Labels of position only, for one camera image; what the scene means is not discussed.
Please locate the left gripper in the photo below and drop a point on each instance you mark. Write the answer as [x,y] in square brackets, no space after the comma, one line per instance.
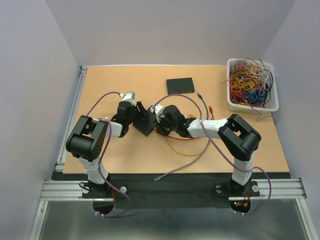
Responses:
[143,111]

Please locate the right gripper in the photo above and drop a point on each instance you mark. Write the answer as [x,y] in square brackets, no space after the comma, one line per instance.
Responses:
[159,128]

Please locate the black network switch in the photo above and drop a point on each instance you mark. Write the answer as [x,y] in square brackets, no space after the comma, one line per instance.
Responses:
[147,124]
[180,86]

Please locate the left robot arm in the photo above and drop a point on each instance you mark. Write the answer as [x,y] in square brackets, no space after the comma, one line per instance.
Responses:
[86,141]

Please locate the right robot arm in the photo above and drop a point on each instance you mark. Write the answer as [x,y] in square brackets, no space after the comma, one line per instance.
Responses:
[241,140]

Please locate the white basket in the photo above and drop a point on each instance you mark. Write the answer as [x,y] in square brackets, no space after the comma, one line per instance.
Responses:
[251,86]

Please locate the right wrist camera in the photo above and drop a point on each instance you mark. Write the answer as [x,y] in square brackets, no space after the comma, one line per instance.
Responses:
[157,110]

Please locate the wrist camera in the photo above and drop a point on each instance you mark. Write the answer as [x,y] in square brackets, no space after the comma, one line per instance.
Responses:
[157,110]
[128,97]

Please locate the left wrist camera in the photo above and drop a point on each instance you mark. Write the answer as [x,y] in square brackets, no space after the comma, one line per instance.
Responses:
[128,97]

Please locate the aluminium left rail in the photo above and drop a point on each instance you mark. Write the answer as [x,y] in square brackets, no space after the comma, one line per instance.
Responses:
[60,162]

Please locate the aluminium rail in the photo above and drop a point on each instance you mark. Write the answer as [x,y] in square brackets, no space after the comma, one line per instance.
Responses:
[60,162]
[53,190]

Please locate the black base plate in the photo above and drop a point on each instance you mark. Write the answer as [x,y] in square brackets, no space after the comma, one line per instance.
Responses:
[175,191]

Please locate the aluminium front rail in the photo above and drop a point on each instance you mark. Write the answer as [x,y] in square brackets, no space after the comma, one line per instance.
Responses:
[53,190]

